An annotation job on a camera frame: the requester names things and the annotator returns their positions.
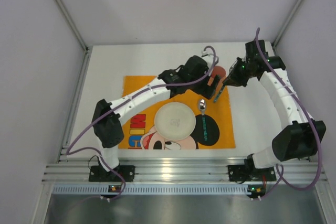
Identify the orange Mickey Mouse placemat cloth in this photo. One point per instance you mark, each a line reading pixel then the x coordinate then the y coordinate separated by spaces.
pixel 140 133

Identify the teal handled spoon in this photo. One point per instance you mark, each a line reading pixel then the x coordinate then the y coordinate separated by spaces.
pixel 202 108

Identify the slotted grey cable duct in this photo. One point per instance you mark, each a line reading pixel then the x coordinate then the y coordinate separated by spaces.
pixel 158 189

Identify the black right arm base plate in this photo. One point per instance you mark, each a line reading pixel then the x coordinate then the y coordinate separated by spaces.
pixel 241 174

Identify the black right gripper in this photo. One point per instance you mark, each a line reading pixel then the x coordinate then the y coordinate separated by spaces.
pixel 237 76

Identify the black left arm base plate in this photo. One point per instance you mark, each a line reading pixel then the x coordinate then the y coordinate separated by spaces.
pixel 99 174

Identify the teal handled fork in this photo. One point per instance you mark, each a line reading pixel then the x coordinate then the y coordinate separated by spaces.
pixel 219 93

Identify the cream round plate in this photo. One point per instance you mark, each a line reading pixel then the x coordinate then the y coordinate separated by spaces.
pixel 175 121

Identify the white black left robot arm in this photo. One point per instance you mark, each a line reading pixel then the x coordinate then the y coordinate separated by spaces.
pixel 109 117

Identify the pink plastic cup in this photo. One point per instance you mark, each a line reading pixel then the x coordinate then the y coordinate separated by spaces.
pixel 217 71

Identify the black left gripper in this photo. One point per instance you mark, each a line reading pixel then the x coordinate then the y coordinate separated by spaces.
pixel 206 85

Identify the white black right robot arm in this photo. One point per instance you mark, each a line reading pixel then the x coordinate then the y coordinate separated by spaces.
pixel 300 133

